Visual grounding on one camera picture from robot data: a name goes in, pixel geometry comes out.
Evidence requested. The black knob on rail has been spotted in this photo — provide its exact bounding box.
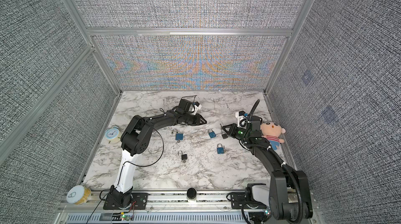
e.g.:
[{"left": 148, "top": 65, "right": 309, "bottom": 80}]
[{"left": 187, "top": 187, "right": 197, "bottom": 202}]

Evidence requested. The small blue alarm clock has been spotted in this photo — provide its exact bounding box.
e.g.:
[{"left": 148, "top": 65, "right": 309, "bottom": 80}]
[{"left": 105, "top": 126, "right": 122, "bottom": 144}]

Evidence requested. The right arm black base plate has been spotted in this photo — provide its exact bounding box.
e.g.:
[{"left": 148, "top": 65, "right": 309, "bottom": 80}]
[{"left": 226, "top": 192, "right": 270, "bottom": 210}]

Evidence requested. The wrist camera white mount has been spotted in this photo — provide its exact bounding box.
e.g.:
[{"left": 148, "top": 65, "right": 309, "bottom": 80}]
[
  {"left": 235, "top": 111, "right": 248, "bottom": 128},
  {"left": 191, "top": 101, "right": 202, "bottom": 115}
]

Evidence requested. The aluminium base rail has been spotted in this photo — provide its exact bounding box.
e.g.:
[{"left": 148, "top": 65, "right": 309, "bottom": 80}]
[{"left": 56, "top": 189, "right": 320, "bottom": 224}]

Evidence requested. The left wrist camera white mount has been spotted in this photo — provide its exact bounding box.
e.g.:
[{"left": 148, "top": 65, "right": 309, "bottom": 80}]
[{"left": 191, "top": 101, "right": 202, "bottom": 115}]

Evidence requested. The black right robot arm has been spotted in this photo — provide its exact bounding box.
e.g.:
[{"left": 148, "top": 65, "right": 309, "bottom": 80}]
[{"left": 221, "top": 116, "right": 313, "bottom": 224}]

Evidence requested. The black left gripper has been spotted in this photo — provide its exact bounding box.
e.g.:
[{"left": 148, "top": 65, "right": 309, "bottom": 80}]
[{"left": 183, "top": 114, "right": 208, "bottom": 126}]

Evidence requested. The small black padlock front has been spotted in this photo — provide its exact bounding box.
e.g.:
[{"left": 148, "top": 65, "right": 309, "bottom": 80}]
[{"left": 178, "top": 150, "right": 188, "bottom": 163}]

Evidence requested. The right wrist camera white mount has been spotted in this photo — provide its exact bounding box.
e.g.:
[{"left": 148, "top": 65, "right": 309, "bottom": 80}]
[{"left": 235, "top": 111, "right": 248, "bottom": 128}]

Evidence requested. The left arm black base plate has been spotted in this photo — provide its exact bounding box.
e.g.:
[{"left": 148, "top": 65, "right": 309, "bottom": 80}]
[{"left": 103, "top": 193, "right": 149, "bottom": 211}]

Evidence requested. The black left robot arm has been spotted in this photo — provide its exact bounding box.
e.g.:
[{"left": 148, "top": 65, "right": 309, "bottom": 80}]
[{"left": 103, "top": 97, "right": 207, "bottom": 210}]

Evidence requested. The pink plush doll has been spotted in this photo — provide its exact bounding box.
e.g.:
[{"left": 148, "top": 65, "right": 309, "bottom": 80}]
[{"left": 261, "top": 122, "right": 286, "bottom": 151}]

